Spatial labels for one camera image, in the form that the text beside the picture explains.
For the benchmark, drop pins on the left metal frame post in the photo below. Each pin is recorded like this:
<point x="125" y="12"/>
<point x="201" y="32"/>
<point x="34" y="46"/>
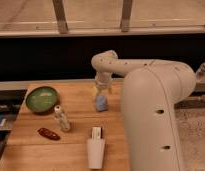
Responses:
<point x="60" y="16"/>

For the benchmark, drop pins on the right metal frame post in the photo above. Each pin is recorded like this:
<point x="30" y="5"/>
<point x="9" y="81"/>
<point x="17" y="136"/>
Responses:
<point x="126" y="15"/>

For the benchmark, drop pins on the small white box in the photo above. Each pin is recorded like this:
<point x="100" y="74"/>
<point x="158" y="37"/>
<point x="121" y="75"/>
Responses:
<point x="96" y="133"/>

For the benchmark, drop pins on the red chili pepper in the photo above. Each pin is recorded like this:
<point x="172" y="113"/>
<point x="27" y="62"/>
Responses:
<point x="48" y="134"/>

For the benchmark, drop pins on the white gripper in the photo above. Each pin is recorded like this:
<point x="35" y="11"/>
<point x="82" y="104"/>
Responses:
<point x="102" y="82"/>

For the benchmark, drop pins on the green bowl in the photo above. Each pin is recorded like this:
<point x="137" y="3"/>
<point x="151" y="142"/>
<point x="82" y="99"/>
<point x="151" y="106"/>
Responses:
<point x="42" y="99"/>

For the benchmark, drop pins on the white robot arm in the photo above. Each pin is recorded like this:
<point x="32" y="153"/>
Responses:
<point x="150" y="89"/>

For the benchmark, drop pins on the metal frame post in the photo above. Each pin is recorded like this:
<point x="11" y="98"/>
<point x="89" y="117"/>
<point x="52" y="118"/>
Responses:
<point x="126" y="15"/>
<point x="60" y="16"/>

